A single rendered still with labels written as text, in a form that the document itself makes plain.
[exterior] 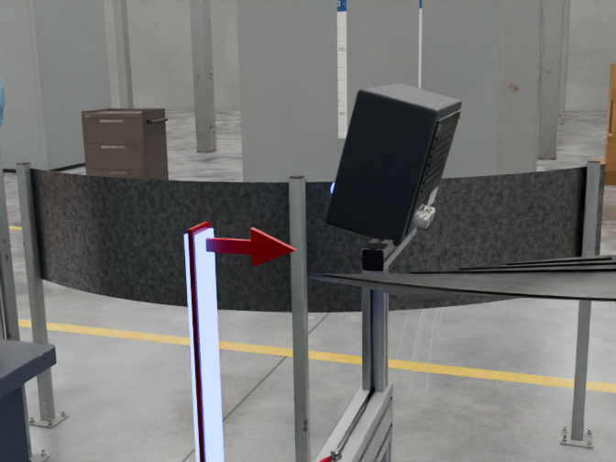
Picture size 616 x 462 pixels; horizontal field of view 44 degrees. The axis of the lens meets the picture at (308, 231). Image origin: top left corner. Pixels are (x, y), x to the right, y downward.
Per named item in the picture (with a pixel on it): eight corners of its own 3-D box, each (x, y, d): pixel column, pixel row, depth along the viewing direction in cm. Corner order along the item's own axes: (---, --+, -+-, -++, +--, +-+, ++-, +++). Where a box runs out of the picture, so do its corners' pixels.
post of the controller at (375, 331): (383, 393, 102) (384, 248, 98) (361, 390, 103) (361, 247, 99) (388, 384, 105) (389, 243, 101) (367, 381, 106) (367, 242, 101)
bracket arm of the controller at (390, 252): (383, 272, 98) (383, 249, 98) (361, 270, 99) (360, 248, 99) (416, 233, 120) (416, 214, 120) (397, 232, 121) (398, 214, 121)
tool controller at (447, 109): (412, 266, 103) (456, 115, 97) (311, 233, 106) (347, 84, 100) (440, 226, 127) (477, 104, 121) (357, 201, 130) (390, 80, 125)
